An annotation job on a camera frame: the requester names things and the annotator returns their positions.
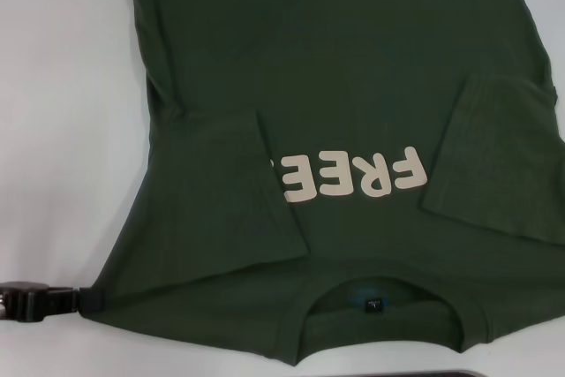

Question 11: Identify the dark green FREE! t-shirt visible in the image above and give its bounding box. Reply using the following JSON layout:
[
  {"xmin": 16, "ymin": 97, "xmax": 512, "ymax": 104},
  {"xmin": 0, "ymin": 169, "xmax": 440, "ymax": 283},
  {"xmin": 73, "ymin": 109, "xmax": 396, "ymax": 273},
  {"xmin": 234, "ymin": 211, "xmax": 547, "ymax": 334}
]
[{"xmin": 79, "ymin": 0, "xmax": 565, "ymax": 363}]

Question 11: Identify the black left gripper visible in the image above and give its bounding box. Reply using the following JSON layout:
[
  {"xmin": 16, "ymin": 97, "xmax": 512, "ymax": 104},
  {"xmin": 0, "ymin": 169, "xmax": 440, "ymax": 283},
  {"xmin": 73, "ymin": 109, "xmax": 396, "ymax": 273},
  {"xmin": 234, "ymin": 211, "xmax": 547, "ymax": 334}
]
[{"xmin": 0, "ymin": 280, "xmax": 102, "ymax": 323}]

